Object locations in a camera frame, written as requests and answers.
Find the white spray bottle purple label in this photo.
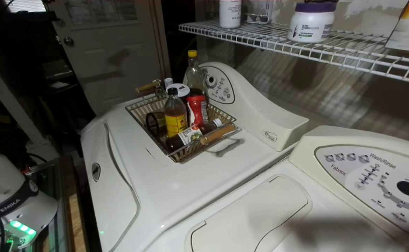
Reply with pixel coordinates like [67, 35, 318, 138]
[218, 0, 242, 29]

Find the small dark bottle lying flat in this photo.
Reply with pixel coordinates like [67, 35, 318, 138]
[166, 126, 204, 151]

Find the amber bottle with yellow label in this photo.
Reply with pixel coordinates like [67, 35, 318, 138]
[162, 87, 189, 140]

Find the clear bottle with yellow cap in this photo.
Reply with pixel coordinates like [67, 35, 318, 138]
[183, 49, 210, 96]

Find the dark round jar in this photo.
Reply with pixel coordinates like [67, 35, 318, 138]
[144, 110, 168, 138]

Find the white top-load washing machine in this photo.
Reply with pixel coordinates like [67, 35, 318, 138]
[80, 61, 309, 252]

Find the white panel door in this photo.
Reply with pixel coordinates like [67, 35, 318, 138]
[42, 0, 171, 116]

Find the clear glass container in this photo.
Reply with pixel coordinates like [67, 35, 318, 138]
[242, 0, 280, 25]

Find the white dryer with control panel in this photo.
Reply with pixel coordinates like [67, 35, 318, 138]
[145, 124, 409, 252]

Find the white jar with purple lid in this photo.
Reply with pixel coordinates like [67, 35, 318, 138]
[287, 0, 339, 45]

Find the metal door knob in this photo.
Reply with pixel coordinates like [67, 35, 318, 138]
[61, 35, 77, 49]

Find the wire mesh basket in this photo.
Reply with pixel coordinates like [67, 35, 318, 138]
[124, 95, 239, 164]

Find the white wire shelf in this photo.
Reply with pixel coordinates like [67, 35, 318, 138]
[178, 19, 409, 88]

